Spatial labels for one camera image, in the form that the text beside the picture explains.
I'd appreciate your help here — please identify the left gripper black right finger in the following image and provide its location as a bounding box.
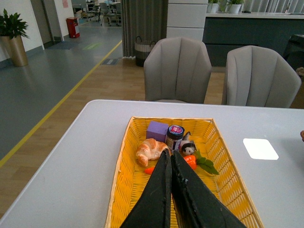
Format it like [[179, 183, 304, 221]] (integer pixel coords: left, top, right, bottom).
[[171, 151, 245, 228]]

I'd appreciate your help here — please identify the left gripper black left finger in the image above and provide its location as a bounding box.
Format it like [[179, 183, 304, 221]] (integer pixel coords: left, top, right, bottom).
[[121, 149, 172, 228]]

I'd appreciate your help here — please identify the yellow wicker basket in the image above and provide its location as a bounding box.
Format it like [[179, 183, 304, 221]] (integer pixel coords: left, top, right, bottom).
[[105, 117, 263, 228]]

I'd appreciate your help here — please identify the striped laundry basket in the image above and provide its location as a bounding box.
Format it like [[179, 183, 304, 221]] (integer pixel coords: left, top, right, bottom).
[[134, 36, 156, 67]]

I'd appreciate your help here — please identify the orange toy carrot with leaves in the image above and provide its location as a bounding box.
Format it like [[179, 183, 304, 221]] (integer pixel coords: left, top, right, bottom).
[[144, 150, 219, 176]]

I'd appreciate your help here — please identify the small plush animal toy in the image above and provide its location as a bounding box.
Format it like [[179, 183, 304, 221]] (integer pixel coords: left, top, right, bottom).
[[180, 132, 197, 155]]

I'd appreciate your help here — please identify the toy croissant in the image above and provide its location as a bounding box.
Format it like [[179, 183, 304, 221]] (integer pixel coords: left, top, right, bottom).
[[136, 138, 168, 167]]

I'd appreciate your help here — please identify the dark jar with pink lid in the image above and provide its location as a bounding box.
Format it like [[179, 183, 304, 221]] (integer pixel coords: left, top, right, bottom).
[[165, 125, 184, 151]]

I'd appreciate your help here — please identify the purple foam block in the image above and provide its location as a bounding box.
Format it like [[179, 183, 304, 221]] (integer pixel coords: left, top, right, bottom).
[[146, 121, 169, 143]]

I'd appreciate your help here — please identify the left grey upholstered chair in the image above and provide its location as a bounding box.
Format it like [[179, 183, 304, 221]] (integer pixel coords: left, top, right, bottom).
[[143, 37, 212, 104]]

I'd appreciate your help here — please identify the grey upholstered chair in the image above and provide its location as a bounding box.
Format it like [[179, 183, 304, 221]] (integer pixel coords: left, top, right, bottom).
[[222, 46, 302, 108], [143, 37, 212, 104]]

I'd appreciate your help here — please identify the right grey upholstered chair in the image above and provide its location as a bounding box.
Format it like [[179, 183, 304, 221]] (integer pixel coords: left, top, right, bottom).
[[222, 46, 302, 108]]

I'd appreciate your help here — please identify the dark kitchen counter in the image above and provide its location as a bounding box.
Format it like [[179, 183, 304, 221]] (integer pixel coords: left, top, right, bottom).
[[202, 12, 304, 67]]

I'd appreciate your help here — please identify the white pillar cabinet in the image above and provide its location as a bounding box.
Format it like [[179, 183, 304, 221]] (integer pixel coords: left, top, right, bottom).
[[166, 0, 208, 41]]

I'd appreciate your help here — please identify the grey curtain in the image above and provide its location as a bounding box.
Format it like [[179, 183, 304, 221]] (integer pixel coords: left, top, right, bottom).
[[121, 0, 168, 57]]

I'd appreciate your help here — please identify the white potted plant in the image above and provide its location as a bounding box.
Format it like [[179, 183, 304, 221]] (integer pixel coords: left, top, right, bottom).
[[226, 0, 244, 14], [207, 0, 220, 13]]

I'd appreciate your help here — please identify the red bin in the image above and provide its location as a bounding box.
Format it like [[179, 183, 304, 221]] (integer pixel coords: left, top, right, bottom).
[[66, 17, 80, 38]]

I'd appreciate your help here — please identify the potted plant in gold pot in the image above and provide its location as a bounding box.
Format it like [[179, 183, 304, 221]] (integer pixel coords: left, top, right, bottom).
[[0, 9, 29, 67]]

